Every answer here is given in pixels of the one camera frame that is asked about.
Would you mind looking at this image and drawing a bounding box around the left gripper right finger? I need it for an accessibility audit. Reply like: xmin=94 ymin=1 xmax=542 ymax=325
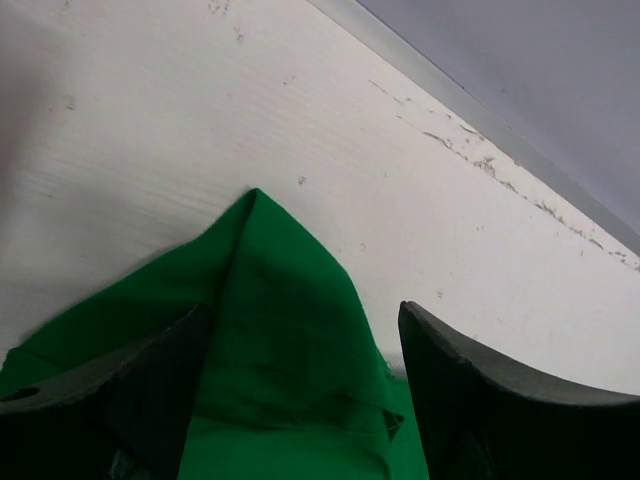
xmin=398 ymin=301 xmax=639 ymax=479

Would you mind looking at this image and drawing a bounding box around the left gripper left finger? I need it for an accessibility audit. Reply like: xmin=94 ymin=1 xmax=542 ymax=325
xmin=1 ymin=306 xmax=213 ymax=479

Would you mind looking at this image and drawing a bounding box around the green polo shirt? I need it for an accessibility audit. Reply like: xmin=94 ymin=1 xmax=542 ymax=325
xmin=1 ymin=189 xmax=427 ymax=479

